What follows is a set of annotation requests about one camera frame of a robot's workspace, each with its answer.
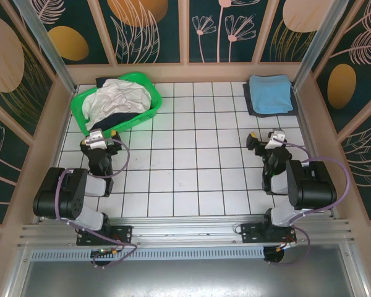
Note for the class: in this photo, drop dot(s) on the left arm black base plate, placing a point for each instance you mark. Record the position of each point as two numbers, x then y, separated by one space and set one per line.
123 232

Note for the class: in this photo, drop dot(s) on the white t-shirt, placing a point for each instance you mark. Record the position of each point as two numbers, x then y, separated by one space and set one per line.
120 96

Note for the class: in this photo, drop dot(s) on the folded light blue towel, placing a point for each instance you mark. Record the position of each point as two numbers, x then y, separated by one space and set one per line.
270 92

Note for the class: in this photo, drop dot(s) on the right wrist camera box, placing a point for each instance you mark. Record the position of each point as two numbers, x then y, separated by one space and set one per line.
278 134

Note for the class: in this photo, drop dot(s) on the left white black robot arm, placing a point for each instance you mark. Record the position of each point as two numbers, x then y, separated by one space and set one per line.
92 187

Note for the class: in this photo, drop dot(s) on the small circuit board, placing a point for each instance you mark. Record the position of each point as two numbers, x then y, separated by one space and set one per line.
103 251

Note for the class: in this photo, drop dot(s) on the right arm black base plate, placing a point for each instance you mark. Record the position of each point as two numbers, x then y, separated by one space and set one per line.
250 232

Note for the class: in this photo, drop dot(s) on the aluminium mounting rail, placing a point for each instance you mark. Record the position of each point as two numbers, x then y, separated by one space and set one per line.
185 229

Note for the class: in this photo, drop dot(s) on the aluminium side rail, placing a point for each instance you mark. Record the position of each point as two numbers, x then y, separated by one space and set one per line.
306 130

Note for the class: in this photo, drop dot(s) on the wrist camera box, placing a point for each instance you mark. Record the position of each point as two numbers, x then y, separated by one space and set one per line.
278 134
96 137

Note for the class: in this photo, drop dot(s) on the navy blue t-shirt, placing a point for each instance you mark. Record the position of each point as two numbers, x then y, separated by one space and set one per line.
117 119

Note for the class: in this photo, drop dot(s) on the aluminium frame post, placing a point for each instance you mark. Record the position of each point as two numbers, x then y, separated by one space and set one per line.
47 46
312 46

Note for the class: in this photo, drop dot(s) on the green plastic basket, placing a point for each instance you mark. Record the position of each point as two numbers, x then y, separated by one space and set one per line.
156 99

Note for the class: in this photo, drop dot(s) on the shiny metal sheet panel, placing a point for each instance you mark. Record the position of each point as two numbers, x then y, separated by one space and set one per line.
185 278

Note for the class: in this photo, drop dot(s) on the grey folded t-shirt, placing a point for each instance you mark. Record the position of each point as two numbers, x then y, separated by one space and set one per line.
275 114

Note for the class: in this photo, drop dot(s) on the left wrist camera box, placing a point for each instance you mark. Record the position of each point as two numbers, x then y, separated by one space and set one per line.
96 137

